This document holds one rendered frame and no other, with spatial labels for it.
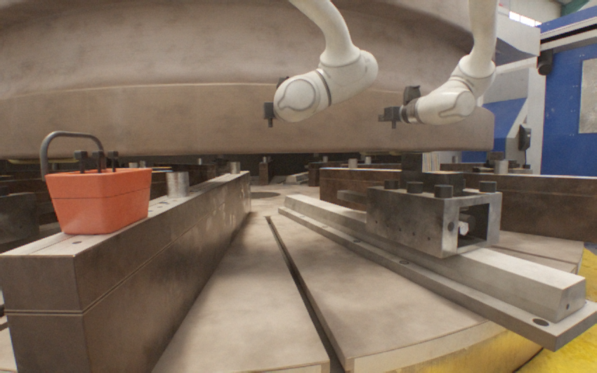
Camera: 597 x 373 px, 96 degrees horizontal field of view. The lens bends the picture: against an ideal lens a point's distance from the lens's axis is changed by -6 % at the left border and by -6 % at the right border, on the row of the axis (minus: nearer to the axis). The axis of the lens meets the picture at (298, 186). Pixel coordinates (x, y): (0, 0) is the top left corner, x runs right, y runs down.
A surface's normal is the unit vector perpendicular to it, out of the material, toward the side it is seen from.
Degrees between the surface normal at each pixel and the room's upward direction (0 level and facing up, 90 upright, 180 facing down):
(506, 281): 72
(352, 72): 119
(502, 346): 90
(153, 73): 62
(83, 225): 97
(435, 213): 90
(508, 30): 90
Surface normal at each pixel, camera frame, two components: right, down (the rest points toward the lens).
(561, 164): -0.92, 0.06
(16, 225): 0.94, 0.03
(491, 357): 0.40, 0.10
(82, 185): 0.01, 0.23
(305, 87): 0.20, -0.03
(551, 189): -0.68, 0.10
